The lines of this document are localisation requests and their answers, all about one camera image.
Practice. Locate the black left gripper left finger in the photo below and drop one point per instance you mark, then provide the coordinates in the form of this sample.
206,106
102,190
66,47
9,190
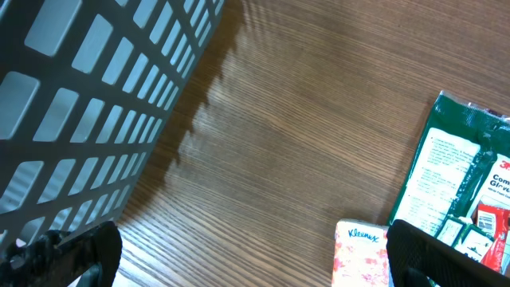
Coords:
59,259

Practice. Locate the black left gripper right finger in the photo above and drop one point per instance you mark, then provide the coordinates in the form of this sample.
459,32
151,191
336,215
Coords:
416,259

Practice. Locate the orange Kleenex tissue pack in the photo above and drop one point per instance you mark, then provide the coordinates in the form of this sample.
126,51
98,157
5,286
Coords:
361,257

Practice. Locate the black white small box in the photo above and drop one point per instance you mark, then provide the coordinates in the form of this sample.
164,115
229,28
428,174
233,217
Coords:
461,234

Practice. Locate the red stick sachet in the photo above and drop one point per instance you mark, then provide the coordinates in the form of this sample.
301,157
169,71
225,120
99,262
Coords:
494,221

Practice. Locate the green 3M gloves package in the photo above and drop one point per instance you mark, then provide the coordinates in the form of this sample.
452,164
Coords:
462,159

